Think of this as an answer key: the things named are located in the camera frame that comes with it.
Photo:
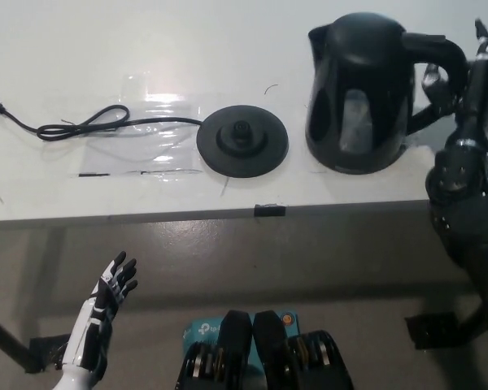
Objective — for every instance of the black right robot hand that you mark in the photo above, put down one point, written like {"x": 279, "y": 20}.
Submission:
{"x": 480, "y": 101}

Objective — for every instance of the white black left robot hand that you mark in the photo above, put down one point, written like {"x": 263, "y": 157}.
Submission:
{"x": 95, "y": 313}

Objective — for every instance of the black electric kettle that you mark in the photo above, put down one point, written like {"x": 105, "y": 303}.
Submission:
{"x": 358, "y": 101}

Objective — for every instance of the black round kettle base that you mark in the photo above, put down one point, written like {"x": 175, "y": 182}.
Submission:
{"x": 244, "y": 142}

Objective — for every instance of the black floor tape patch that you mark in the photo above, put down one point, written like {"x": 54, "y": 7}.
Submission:
{"x": 46, "y": 353}
{"x": 431, "y": 331}

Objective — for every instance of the black diagonal table leg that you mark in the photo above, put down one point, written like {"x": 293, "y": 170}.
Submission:
{"x": 4, "y": 337}

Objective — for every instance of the teal router box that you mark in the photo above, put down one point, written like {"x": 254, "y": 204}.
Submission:
{"x": 201, "y": 330}

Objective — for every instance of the black robot body blocks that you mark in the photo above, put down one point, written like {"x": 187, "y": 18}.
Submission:
{"x": 268, "y": 357}

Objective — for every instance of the clear plastic tape sheet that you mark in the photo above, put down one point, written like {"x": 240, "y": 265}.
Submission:
{"x": 154, "y": 134}

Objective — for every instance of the small black tape strip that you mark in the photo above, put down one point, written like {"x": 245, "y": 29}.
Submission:
{"x": 269, "y": 210}

